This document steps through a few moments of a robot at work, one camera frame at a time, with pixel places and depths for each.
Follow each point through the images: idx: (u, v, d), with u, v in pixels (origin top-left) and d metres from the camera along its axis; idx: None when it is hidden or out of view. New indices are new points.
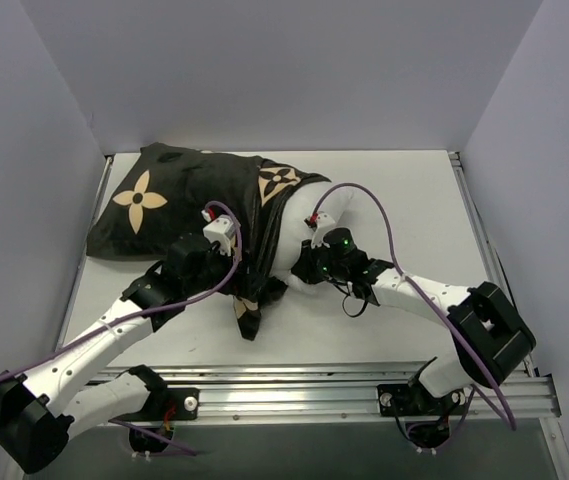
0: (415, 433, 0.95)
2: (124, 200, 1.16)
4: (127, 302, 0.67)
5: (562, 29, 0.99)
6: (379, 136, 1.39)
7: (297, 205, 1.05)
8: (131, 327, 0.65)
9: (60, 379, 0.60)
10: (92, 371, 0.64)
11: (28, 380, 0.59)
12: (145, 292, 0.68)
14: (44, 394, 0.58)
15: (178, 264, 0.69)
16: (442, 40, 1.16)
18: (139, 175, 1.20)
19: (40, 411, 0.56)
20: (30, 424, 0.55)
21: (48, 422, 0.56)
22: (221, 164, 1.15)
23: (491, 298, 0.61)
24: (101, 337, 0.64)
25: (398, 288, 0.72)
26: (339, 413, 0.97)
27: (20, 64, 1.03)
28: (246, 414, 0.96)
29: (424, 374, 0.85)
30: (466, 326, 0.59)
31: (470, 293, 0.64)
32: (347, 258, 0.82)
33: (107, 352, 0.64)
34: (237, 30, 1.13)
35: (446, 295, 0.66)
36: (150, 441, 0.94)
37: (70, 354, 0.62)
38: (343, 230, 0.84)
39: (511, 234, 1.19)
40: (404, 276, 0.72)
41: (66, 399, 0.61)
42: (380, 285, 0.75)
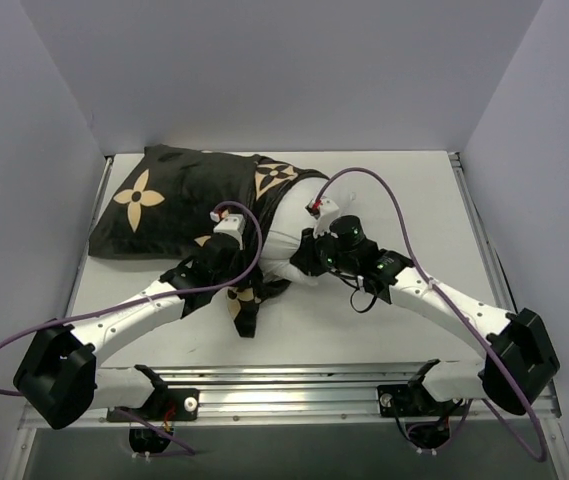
0: (415, 433, 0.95)
2: (123, 199, 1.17)
4: (165, 283, 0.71)
5: (562, 29, 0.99)
6: (379, 136, 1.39)
7: (292, 199, 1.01)
8: (170, 303, 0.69)
9: (105, 334, 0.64)
10: (128, 337, 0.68)
11: (76, 330, 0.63)
12: (180, 277, 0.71)
14: (90, 344, 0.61)
15: (212, 257, 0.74)
16: (441, 41, 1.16)
18: (138, 175, 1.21)
19: (83, 357, 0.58)
20: (75, 368, 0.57)
21: (87, 371, 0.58)
22: (220, 162, 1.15)
23: (531, 328, 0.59)
24: (142, 306, 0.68)
25: (424, 296, 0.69)
26: (339, 413, 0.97)
27: (20, 65, 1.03)
28: (246, 415, 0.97)
29: (430, 379, 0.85)
30: (510, 359, 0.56)
31: (509, 321, 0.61)
32: (356, 250, 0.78)
33: (145, 321, 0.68)
34: (237, 30, 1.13)
35: (482, 317, 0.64)
36: (150, 442, 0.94)
37: (115, 314, 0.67)
38: (350, 218, 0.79)
39: (512, 234, 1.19)
40: (432, 284, 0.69)
41: (103, 356, 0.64)
42: (402, 290, 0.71)
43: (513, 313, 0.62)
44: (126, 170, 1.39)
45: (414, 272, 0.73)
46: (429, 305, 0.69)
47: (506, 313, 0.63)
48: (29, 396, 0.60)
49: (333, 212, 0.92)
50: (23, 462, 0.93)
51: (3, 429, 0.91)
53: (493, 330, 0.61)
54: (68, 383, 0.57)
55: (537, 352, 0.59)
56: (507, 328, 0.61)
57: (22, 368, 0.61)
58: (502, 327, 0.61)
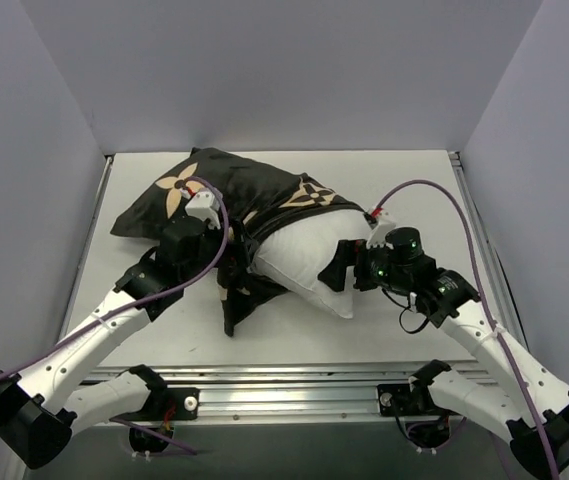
0: (415, 433, 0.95)
2: (164, 185, 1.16)
4: (121, 294, 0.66)
5: (562, 29, 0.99)
6: (378, 135, 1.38)
7: (327, 221, 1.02)
8: (125, 319, 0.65)
9: (54, 378, 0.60)
10: (89, 367, 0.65)
11: (23, 381, 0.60)
12: (140, 282, 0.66)
14: (39, 394, 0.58)
15: (171, 251, 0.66)
16: (441, 40, 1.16)
18: (186, 166, 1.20)
19: (35, 413, 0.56)
20: (27, 424, 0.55)
21: (41, 426, 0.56)
22: (276, 175, 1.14)
23: None
24: (95, 332, 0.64)
25: (483, 343, 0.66)
26: (338, 413, 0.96)
27: (20, 64, 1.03)
28: (246, 414, 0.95)
29: (436, 385, 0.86)
30: (559, 444, 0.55)
31: None
32: (412, 265, 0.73)
33: (103, 346, 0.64)
34: (237, 29, 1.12)
35: (543, 387, 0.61)
36: (149, 442, 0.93)
37: (65, 351, 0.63)
38: (411, 230, 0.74)
39: (512, 234, 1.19)
40: (497, 334, 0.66)
41: (64, 395, 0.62)
42: (461, 325, 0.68)
43: None
44: (126, 169, 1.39)
45: (477, 309, 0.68)
46: (487, 352, 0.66)
47: (568, 390, 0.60)
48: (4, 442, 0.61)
49: (390, 226, 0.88)
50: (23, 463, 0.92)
51: None
53: (552, 406, 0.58)
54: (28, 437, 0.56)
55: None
56: (566, 408, 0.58)
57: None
58: (562, 406, 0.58)
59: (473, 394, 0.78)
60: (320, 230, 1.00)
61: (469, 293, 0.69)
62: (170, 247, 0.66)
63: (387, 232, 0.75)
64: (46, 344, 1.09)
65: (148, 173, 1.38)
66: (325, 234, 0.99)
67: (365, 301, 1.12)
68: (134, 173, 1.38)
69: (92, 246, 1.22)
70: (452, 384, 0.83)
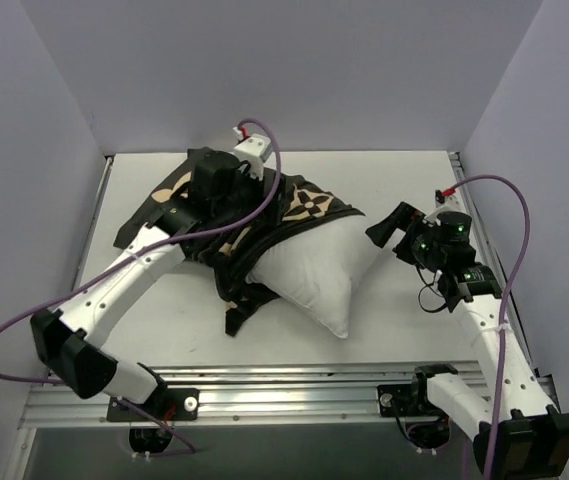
0: (415, 433, 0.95)
2: (160, 198, 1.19)
4: (153, 229, 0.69)
5: (562, 29, 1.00)
6: (378, 135, 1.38)
7: (322, 232, 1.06)
8: (159, 255, 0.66)
9: (95, 312, 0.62)
10: (127, 302, 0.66)
11: (64, 316, 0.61)
12: (171, 217, 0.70)
14: (81, 328, 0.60)
15: (207, 185, 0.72)
16: (441, 40, 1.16)
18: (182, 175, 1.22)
19: (77, 344, 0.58)
20: (72, 356, 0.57)
21: (85, 356, 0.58)
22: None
23: (559, 432, 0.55)
24: (131, 267, 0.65)
25: (483, 334, 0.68)
26: (338, 413, 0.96)
27: (20, 65, 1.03)
28: (246, 415, 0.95)
29: (435, 379, 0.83)
30: (512, 439, 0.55)
31: (546, 413, 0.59)
32: (451, 247, 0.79)
33: (139, 281, 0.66)
34: (236, 29, 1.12)
35: (522, 392, 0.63)
36: (149, 442, 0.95)
37: (102, 287, 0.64)
38: (462, 215, 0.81)
39: (512, 234, 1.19)
40: (500, 329, 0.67)
41: (106, 329, 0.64)
42: (470, 311, 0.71)
43: (553, 410, 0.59)
44: (126, 170, 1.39)
45: (492, 304, 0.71)
46: (483, 343, 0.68)
47: (546, 404, 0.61)
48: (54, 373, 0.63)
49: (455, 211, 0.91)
50: (23, 463, 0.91)
51: (3, 428, 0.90)
53: (524, 410, 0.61)
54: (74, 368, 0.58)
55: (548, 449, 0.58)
56: (537, 416, 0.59)
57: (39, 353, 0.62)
58: (534, 413, 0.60)
59: (466, 394, 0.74)
60: (316, 243, 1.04)
61: (492, 288, 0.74)
62: (204, 179, 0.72)
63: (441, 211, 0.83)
64: None
65: (148, 173, 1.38)
66: (321, 248, 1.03)
67: (365, 301, 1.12)
68: (134, 174, 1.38)
69: (92, 246, 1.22)
70: (450, 384, 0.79)
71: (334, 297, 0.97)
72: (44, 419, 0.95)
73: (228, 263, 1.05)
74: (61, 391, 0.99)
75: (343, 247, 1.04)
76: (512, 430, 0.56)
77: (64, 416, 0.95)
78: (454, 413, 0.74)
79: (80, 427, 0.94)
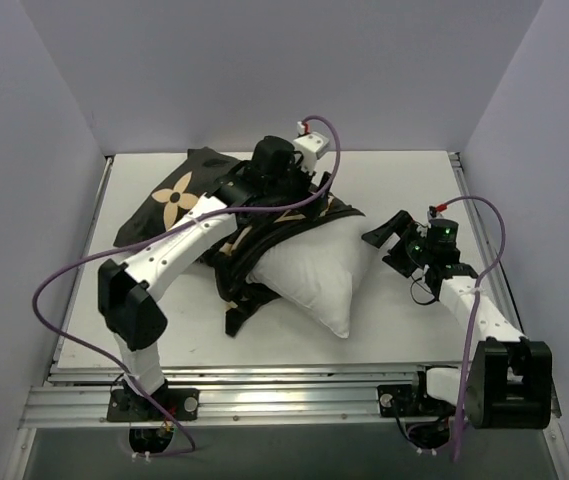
0: (415, 433, 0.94)
2: (161, 198, 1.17)
4: (212, 199, 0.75)
5: (561, 30, 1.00)
6: (378, 135, 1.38)
7: (321, 234, 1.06)
8: (217, 222, 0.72)
9: (157, 267, 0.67)
10: (183, 263, 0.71)
11: (131, 268, 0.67)
12: (228, 189, 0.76)
14: (144, 280, 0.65)
15: (264, 163, 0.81)
16: (441, 41, 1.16)
18: (182, 174, 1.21)
19: (143, 294, 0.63)
20: (136, 303, 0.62)
21: (148, 306, 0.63)
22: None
23: (534, 355, 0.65)
24: (190, 231, 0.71)
25: (463, 296, 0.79)
26: (339, 413, 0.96)
27: (20, 64, 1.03)
28: (247, 415, 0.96)
29: (433, 370, 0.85)
30: (493, 357, 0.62)
31: (519, 341, 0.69)
32: (439, 246, 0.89)
33: (197, 244, 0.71)
34: (237, 29, 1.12)
35: (497, 328, 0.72)
36: (150, 441, 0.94)
37: (165, 246, 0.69)
38: (452, 221, 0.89)
39: (511, 234, 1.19)
40: (474, 289, 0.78)
41: (163, 285, 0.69)
42: (451, 285, 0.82)
43: (524, 337, 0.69)
44: (126, 170, 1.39)
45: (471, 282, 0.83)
46: (462, 302, 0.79)
47: (517, 335, 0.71)
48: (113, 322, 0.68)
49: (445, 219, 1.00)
50: (23, 463, 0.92)
51: (4, 428, 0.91)
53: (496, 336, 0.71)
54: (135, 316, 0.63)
55: (533, 377, 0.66)
56: (513, 344, 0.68)
57: (101, 302, 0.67)
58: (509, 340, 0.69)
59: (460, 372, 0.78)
60: (316, 243, 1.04)
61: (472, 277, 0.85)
62: (263, 158, 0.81)
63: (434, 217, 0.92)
64: (46, 343, 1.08)
65: (149, 173, 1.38)
66: (322, 249, 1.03)
67: (365, 302, 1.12)
68: (134, 174, 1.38)
69: (92, 247, 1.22)
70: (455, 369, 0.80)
71: (337, 296, 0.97)
72: (44, 419, 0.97)
73: (228, 262, 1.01)
74: (61, 391, 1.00)
75: (344, 249, 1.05)
76: (489, 347, 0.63)
77: (64, 416, 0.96)
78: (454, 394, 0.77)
79: (79, 428, 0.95)
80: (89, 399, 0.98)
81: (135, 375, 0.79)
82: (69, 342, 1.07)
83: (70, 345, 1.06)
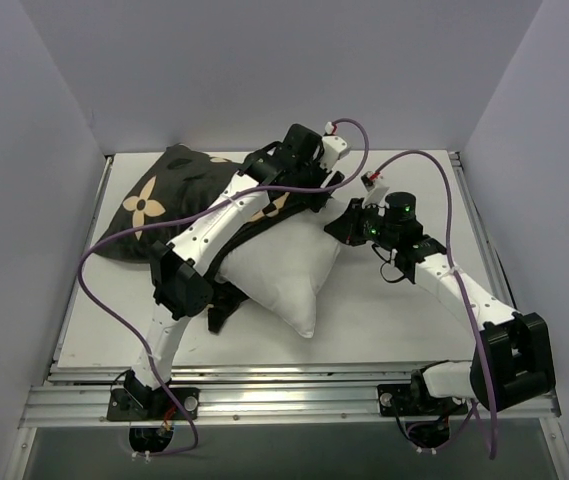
0: (415, 432, 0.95)
2: (130, 206, 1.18)
4: (245, 179, 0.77)
5: (562, 29, 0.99)
6: (378, 134, 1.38)
7: (282, 235, 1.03)
8: (251, 200, 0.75)
9: (201, 245, 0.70)
10: (222, 241, 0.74)
11: (176, 247, 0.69)
12: (259, 166, 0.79)
14: (190, 259, 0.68)
15: (296, 142, 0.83)
16: (442, 39, 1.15)
18: (147, 181, 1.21)
19: (190, 271, 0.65)
20: (184, 279, 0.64)
21: (197, 283, 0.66)
22: (223, 177, 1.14)
23: (531, 332, 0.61)
24: (227, 210, 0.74)
25: (443, 278, 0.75)
26: (338, 413, 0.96)
27: (20, 64, 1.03)
28: (246, 414, 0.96)
29: (427, 371, 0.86)
30: (494, 346, 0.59)
31: (513, 317, 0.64)
32: (401, 227, 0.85)
33: (234, 222, 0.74)
34: (236, 29, 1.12)
35: (487, 308, 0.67)
36: (149, 441, 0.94)
37: (205, 225, 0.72)
38: (408, 196, 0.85)
39: (511, 233, 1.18)
40: (453, 270, 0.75)
41: (207, 263, 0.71)
42: (426, 268, 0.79)
43: (519, 313, 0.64)
44: (126, 170, 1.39)
45: (442, 259, 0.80)
46: (444, 286, 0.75)
47: (511, 311, 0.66)
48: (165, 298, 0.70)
49: (383, 189, 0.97)
50: (23, 463, 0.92)
51: (3, 428, 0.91)
53: (493, 319, 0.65)
54: (185, 292, 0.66)
55: (532, 357, 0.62)
56: (508, 323, 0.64)
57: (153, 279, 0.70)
58: (503, 320, 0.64)
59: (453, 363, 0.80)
60: (278, 244, 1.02)
61: (438, 247, 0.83)
62: (296, 138, 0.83)
63: (386, 195, 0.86)
64: (46, 343, 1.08)
65: None
66: (283, 252, 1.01)
67: (364, 301, 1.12)
68: (133, 174, 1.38)
69: None
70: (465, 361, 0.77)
71: (300, 297, 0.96)
72: (44, 418, 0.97)
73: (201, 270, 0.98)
74: (61, 391, 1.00)
75: (305, 247, 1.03)
76: (490, 337, 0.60)
77: (65, 416, 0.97)
78: (457, 389, 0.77)
79: (79, 427, 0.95)
80: (89, 398, 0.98)
81: (155, 357, 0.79)
82: (68, 341, 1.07)
83: (69, 344, 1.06)
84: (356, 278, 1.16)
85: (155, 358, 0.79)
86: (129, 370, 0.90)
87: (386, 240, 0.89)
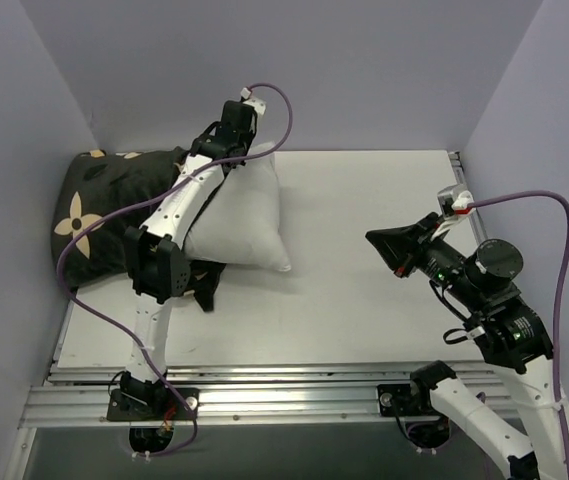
0: (415, 433, 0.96)
2: (64, 230, 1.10)
4: (197, 158, 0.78)
5: (561, 29, 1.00)
6: (378, 135, 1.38)
7: (232, 201, 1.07)
8: (211, 173, 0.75)
9: (173, 222, 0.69)
10: (190, 218, 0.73)
11: (150, 228, 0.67)
12: (207, 145, 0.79)
14: (168, 234, 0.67)
15: (233, 118, 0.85)
16: (442, 40, 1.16)
18: (65, 201, 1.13)
19: (170, 245, 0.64)
20: (165, 254, 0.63)
21: (175, 256, 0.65)
22: (148, 167, 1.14)
23: None
24: (190, 186, 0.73)
25: (540, 410, 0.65)
26: (339, 413, 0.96)
27: (21, 66, 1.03)
28: (247, 415, 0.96)
29: (437, 393, 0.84)
30: None
31: None
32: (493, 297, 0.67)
33: (199, 196, 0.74)
34: (236, 30, 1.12)
35: None
36: (149, 441, 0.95)
37: (172, 203, 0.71)
38: (512, 258, 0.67)
39: (511, 234, 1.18)
40: (558, 408, 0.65)
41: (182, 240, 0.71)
42: (527, 383, 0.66)
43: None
44: None
45: (545, 365, 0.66)
46: (538, 419, 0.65)
47: None
48: (145, 282, 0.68)
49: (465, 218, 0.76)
50: (23, 463, 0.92)
51: (3, 429, 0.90)
53: None
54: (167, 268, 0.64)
55: None
56: None
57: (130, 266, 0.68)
58: None
59: (476, 413, 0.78)
60: (232, 206, 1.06)
61: (543, 349, 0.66)
62: (233, 114, 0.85)
63: (484, 251, 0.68)
64: (46, 343, 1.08)
65: None
66: (243, 213, 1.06)
67: (363, 301, 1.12)
68: None
69: None
70: (506, 441, 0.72)
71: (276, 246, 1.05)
72: (44, 418, 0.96)
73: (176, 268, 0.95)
74: (61, 391, 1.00)
75: (259, 206, 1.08)
76: None
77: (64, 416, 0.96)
78: (465, 427, 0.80)
79: (81, 427, 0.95)
80: (90, 398, 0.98)
81: (149, 347, 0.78)
82: (69, 342, 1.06)
83: (70, 345, 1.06)
84: (354, 278, 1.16)
85: (148, 350, 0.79)
86: (125, 371, 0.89)
87: (464, 296, 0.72)
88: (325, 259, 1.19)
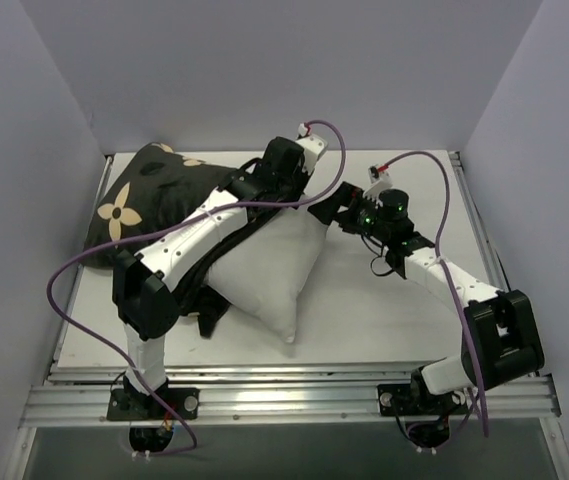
0: (415, 432, 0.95)
2: (105, 214, 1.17)
4: (224, 195, 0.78)
5: (561, 30, 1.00)
6: (378, 135, 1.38)
7: (263, 244, 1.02)
8: (229, 215, 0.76)
9: (172, 258, 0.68)
10: (193, 256, 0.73)
11: (145, 257, 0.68)
12: (240, 184, 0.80)
14: (160, 270, 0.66)
15: (275, 158, 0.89)
16: (442, 40, 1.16)
18: (119, 189, 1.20)
19: (157, 284, 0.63)
20: (150, 292, 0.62)
21: (163, 297, 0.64)
22: (196, 182, 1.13)
23: (514, 306, 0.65)
24: (204, 223, 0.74)
25: (430, 266, 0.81)
26: (338, 412, 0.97)
27: (20, 66, 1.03)
28: (246, 414, 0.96)
29: (426, 368, 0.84)
30: (482, 320, 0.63)
31: (496, 296, 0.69)
32: (392, 224, 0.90)
33: (209, 236, 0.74)
34: (236, 30, 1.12)
35: (471, 290, 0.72)
36: (149, 441, 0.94)
37: (179, 237, 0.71)
38: (401, 195, 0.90)
39: (511, 233, 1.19)
40: (439, 258, 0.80)
41: (177, 276, 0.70)
42: (415, 261, 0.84)
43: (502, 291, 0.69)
44: None
45: (429, 252, 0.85)
46: (433, 275, 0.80)
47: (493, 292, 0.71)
48: (127, 313, 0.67)
49: (386, 185, 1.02)
50: (23, 462, 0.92)
51: (3, 429, 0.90)
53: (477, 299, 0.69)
54: (148, 306, 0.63)
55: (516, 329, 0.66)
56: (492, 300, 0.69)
57: (115, 292, 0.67)
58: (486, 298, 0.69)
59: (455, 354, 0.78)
60: (258, 254, 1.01)
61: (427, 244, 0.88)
62: (276, 154, 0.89)
63: (381, 192, 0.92)
64: (46, 343, 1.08)
65: None
66: (265, 261, 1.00)
67: (364, 302, 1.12)
68: None
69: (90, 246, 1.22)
70: None
71: (282, 309, 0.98)
72: (45, 418, 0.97)
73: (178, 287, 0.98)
74: (61, 391, 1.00)
75: (287, 260, 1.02)
76: (476, 312, 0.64)
77: (64, 416, 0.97)
78: (454, 378, 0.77)
79: (81, 426, 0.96)
80: (90, 397, 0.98)
81: (139, 368, 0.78)
82: (69, 343, 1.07)
83: (70, 345, 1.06)
84: (355, 278, 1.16)
85: (140, 371, 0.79)
86: (125, 375, 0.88)
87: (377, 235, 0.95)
88: (325, 259, 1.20)
